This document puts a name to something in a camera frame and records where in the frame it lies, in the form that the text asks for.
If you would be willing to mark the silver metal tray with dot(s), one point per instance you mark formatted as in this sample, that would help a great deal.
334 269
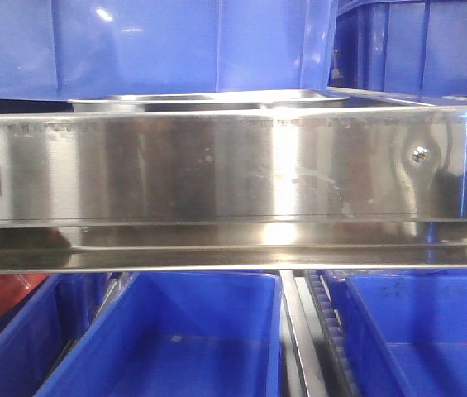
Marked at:
197 102

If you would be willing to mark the lower middle blue bin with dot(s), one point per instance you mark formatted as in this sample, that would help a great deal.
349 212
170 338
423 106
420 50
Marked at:
180 334

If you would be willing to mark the blue bin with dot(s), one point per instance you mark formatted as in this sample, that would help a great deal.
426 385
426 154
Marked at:
405 335
413 47
180 334
61 50
36 335

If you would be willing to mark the black roller track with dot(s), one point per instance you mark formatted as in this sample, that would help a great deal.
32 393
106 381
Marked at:
341 376

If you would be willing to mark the lower right blue bin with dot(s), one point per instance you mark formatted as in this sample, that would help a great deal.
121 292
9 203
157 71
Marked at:
405 335

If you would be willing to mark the upper right blue bin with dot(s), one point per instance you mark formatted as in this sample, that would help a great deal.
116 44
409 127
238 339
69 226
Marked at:
413 47

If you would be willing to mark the upper left blue bin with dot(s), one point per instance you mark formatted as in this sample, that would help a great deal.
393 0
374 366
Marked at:
61 50

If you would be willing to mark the lower left blue bin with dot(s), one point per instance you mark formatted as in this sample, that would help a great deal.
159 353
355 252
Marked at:
36 335

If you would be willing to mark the stainless steel shelf rail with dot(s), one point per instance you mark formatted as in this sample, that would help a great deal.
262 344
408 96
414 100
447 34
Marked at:
274 189

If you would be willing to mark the rail screw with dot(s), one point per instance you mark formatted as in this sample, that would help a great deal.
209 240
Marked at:
420 154

